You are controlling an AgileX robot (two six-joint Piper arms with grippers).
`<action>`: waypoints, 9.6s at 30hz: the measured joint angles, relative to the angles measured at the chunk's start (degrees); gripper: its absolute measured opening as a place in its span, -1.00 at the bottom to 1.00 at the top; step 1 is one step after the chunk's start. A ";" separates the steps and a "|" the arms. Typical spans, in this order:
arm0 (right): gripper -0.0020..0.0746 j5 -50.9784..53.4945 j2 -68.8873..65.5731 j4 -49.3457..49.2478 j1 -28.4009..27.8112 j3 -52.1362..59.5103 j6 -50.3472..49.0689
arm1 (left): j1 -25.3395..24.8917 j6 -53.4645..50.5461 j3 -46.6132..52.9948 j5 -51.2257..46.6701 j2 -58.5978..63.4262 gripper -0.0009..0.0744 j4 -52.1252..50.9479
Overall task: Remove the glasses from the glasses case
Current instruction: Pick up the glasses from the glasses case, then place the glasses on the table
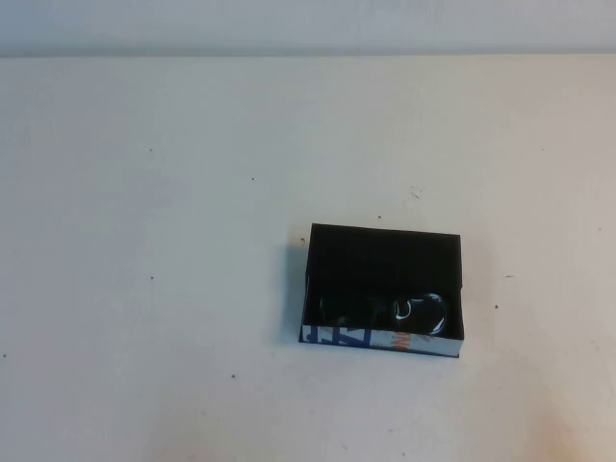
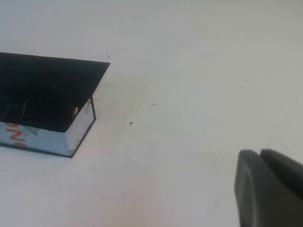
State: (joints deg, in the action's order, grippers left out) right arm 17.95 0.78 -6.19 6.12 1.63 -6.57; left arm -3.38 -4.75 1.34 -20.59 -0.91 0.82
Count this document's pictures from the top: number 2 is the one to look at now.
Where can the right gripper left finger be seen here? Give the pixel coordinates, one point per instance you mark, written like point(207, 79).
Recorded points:
point(251, 189)

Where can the black printed glasses case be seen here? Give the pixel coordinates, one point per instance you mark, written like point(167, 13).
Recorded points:
point(49, 78)

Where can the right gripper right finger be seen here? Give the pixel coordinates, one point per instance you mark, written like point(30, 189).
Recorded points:
point(284, 165)

